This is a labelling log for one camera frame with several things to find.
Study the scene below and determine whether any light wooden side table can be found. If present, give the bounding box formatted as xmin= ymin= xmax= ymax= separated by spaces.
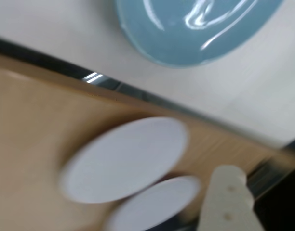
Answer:
xmin=0 ymin=51 xmax=295 ymax=231

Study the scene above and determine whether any white round plate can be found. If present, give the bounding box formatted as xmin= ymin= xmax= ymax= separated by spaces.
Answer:
xmin=106 ymin=175 xmax=201 ymax=231
xmin=59 ymin=117 xmax=188 ymax=204

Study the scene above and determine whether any light blue round dish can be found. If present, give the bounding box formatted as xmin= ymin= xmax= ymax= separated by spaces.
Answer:
xmin=116 ymin=0 xmax=283 ymax=69

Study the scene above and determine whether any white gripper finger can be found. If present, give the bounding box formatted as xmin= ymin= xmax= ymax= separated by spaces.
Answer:
xmin=198 ymin=165 xmax=265 ymax=231

